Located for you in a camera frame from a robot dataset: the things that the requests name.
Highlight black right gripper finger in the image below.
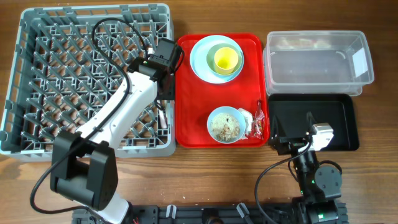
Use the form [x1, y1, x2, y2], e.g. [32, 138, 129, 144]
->
[271, 115, 286, 139]
[306, 111, 317, 134]

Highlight red snack wrapper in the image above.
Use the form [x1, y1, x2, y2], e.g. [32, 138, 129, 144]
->
[246, 100, 265, 139]

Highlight white napkin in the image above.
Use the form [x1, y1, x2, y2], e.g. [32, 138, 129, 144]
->
[238, 108, 253, 139]

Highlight light blue bowl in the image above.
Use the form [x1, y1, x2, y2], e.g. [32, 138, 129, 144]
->
[206, 106, 246, 144]

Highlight rice and food scraps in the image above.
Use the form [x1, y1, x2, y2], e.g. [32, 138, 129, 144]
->
[210, 113, 240, 142]

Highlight white plastic fork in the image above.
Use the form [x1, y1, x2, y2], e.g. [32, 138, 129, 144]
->
[159, 110, 168, 129]

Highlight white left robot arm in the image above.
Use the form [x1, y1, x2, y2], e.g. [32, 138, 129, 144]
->
[50, 39, 185, 223]

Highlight grey plastic dishwasher rack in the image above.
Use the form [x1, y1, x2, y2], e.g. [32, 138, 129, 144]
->
[1, 3, 174, 162]

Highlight black tray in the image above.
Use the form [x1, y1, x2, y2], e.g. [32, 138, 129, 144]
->
[268, 94, 359, 151]

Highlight light blue plate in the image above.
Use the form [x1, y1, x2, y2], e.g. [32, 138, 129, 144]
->
[190, 35, 244, 84]

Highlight red plastic tray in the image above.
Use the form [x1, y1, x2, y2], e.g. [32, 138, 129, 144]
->
[175, 33, 270, 148]

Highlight green bowl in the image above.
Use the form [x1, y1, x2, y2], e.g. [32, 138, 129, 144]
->
[206, 43, 243, 76]

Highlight clear plastic bin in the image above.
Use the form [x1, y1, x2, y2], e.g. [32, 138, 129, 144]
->
[263, 30, 374, 96]

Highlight yellow plastic cup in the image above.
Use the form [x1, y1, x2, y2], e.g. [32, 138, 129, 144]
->
[214, 47, 239, 75]

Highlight black mounting rail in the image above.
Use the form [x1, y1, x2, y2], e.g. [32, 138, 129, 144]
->
[72, 202, 348, 224]

